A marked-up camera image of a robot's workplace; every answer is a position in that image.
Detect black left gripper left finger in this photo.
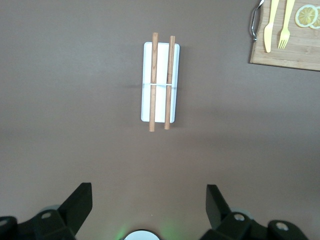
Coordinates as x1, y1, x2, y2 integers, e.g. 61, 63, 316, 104
0, 182, 93, 240

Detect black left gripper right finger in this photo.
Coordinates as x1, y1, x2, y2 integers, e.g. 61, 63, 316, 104
199, 184, 308, 240

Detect white rack tray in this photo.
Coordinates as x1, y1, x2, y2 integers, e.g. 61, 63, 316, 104
140, 42, 181, 124

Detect brown wooden rod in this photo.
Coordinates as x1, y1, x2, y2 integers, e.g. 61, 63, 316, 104
149, 32, 159, 133
164, 35, 176, 130

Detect yellow plastic knife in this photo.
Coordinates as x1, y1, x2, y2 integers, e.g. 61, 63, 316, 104
263, 0, 280, 53

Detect yellow plastic fork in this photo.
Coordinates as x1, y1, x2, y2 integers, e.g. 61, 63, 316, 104
277, 0, 296, 50

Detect yellow lemon slice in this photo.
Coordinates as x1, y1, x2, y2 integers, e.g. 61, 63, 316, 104
294, 4, 320, 28
309, 6, 320, 30

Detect bamboo cutting board metal handle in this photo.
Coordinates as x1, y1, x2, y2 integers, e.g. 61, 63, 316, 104
248, 0, 320, 73

